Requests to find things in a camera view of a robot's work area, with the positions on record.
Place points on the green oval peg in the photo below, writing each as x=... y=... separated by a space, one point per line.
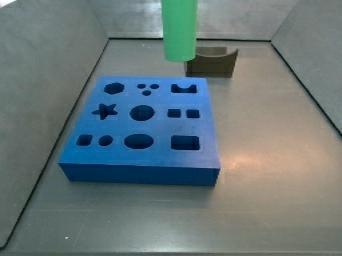
x=179 y=29

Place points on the blue shape-sorting block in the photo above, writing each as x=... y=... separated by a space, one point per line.
x=144 y=132

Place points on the dark curved cradle holder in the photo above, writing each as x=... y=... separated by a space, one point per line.
x=212 y=62

